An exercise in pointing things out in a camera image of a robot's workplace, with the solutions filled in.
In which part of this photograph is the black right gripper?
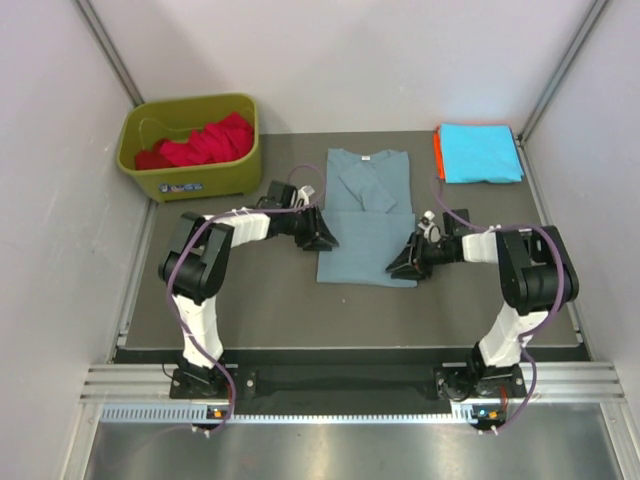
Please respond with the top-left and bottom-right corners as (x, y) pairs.
(387, 231), (457, 280)

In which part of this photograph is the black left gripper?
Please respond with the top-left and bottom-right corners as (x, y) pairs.
(280, 204), (338, 251)

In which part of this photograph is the grey-blue t-shirt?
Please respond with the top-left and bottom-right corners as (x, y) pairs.
(317, 148), (417, 288)

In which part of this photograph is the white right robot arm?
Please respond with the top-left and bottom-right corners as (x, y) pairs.
(386, 209), (579, 402)

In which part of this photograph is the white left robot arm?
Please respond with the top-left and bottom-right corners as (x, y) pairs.
(158, 181), (339, 399)

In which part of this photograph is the folded cyan t-shirt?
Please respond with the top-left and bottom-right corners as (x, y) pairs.
(438, 123), (524, 184)

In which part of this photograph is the folded orange t-shirt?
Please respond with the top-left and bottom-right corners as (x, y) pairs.
(433, 128), (446, 180)

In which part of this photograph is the red t-shirt in bin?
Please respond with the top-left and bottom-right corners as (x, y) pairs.
(134, 112), (255, 170)

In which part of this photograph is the olive green plastic bin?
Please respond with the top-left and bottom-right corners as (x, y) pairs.
(117, 93), (262, 203)

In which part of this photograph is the slotted grey cable duct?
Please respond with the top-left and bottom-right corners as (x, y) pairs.
(99, 403), (500, 426)

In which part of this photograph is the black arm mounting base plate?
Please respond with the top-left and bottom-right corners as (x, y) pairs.
(169, 363), (526, 401)

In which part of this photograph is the aluminium front frame rail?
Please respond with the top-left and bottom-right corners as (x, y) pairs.
(81, 362), (625, 403)

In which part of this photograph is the aluminium right corner post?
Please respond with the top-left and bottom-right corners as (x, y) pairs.
(516, 0), (611, 145)

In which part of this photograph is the aluminium corner post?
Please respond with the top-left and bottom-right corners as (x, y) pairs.
(516, 0), (611, 145)
(71, 0), (144, 107)

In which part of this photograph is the aluminium left corner post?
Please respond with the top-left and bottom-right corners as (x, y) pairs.
(71, 0), (144, 107)

